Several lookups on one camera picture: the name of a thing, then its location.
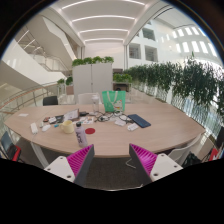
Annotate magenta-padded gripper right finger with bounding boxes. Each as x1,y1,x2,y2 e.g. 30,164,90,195
128,143,184,187

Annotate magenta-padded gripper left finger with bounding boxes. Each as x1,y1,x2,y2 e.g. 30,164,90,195
43,143,96,188

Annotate pink drink bottle black cap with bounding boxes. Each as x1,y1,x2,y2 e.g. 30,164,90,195
75,121,89,148

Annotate flat round red coaster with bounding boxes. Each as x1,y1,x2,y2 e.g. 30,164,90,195
84,127,97,135

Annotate white packet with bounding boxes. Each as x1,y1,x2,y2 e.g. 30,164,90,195
114,119,127,127
126,123,139,132

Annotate pale yellow mug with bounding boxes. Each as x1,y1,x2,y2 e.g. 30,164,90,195
59,119,75,135

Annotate colourful sticker card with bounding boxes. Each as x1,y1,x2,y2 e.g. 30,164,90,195
82,117,95,126

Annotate dark blue flat notebook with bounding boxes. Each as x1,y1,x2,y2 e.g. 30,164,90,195
127,113,152,129

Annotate black flat device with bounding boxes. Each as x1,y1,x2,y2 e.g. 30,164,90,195
53,114,65,124

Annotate white power strip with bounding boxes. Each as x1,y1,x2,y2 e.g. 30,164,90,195
30,122,39,135

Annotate clear shaker bottle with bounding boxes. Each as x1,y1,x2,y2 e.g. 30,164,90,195
91,94,101,114

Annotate white chair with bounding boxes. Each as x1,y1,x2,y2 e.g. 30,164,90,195
77,92,101,105

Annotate green tote bag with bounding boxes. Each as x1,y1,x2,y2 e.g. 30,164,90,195
101,90,127,113

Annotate black and red chair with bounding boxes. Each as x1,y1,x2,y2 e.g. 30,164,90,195
0,130,22,163

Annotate small potted plant planter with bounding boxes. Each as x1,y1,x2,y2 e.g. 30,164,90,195
56,76,74,96

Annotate white cabinet topped with plants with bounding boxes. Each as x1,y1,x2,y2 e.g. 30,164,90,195
71,55,115,101

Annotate low planter with plants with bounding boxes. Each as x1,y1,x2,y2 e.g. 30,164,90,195
113,72,134,93

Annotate wood-topped glass railing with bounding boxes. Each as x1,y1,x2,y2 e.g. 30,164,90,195
0,82,61,116

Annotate row of green hedge plants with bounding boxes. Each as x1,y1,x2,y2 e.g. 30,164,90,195
123,54,224,118

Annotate ceiling light strips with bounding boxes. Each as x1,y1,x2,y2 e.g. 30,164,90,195
61,0,148,43

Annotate black cable bundle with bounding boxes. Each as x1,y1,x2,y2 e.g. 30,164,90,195
96,112,134,124

